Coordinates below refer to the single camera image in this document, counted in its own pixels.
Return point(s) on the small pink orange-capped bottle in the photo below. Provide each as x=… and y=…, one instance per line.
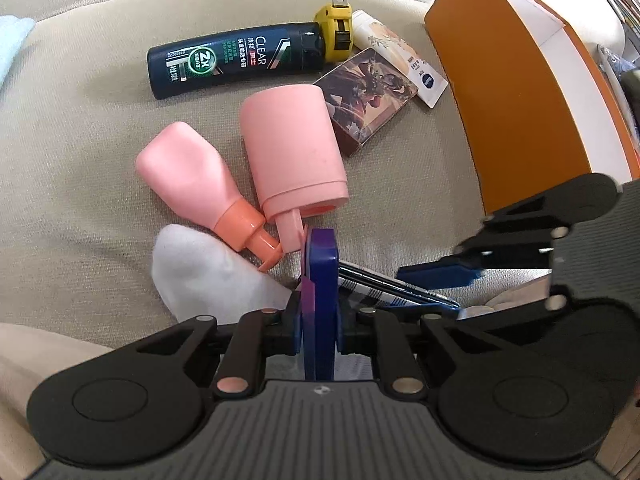
x=187, y=175

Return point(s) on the blue case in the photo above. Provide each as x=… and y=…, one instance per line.
x=320, y=305

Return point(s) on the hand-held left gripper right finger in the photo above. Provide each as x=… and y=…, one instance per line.
x=357, y=336

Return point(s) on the orange cardboard box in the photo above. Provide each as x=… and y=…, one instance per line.
x=505, y=85

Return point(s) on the light blue cloth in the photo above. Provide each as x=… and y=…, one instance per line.
x=12, y=40

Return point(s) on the illustrated card box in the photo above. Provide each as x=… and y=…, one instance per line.
x=370, y=95

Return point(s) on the beige sofa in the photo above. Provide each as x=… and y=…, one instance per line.
x=90, y=185

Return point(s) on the plaid pouch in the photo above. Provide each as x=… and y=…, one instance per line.
x=370, y=290

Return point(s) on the yellow tape measure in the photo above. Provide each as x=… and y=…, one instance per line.
x=336, y=27

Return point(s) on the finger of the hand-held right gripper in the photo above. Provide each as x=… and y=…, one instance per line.
x=575, y=320
x=440, y=271

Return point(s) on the pink cup with lid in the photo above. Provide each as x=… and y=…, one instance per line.
x=292, y=145

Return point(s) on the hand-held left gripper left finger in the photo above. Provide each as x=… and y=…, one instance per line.
x=280, y=335

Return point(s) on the row of books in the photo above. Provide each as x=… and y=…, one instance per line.
x=627, y=2

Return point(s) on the dark green shampoo bottle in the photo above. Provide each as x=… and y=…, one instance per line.
x=225, y=62

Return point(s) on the white cream tube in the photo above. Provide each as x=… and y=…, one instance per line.
x=395, y=45

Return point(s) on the white sock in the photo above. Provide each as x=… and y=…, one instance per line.
x=200, y=275

